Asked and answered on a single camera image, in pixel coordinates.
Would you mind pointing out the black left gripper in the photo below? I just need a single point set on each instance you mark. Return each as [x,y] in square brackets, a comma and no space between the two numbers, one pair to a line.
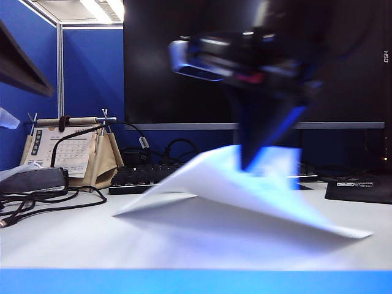
[254,58]

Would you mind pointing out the white wrinkled paper sheet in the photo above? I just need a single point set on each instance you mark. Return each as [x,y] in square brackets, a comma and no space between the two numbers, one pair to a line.
[214,186]

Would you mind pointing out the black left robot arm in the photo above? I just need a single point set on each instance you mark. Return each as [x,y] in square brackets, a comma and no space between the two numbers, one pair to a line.
[294,15]

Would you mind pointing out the large black monitor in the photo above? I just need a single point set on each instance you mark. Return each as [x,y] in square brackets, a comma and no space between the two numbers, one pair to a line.
[171,76]

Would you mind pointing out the black mouse pad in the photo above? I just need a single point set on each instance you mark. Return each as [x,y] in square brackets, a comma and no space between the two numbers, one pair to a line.
[358,193]

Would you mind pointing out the small black adapter box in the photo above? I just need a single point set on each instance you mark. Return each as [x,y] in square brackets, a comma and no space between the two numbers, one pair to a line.
[132,157]

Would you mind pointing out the black computer keyboard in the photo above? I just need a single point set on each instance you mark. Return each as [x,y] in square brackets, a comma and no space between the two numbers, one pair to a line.
[134,180]

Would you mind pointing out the beige desk calendar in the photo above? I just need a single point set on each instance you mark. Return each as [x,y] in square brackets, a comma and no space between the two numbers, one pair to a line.
[104,165]

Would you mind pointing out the wooden rod with metal ends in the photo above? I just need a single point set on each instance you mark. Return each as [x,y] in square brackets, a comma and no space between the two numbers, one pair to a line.
[81,120]

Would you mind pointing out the fluorescent ceiling light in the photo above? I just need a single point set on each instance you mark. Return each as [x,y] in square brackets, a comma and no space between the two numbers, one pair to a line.
[104,9]

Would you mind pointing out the white desk calendar sheet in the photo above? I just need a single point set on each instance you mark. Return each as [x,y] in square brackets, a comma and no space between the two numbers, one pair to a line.
[67,147]

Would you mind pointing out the dark grey power brick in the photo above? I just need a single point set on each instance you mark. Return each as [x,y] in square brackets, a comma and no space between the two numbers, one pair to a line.
[33,182]

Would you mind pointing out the translucent plastic bag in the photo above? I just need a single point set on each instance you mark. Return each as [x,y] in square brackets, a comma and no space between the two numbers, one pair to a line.
[7,119]

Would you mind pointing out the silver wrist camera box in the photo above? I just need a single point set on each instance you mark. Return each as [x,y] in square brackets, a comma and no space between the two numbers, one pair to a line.
[180,58]

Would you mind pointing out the aluminium partition post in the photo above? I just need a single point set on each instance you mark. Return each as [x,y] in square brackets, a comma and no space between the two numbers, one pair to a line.
[60,73]

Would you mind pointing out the dark wall shelf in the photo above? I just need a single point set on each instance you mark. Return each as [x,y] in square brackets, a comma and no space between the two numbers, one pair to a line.
[21,67]

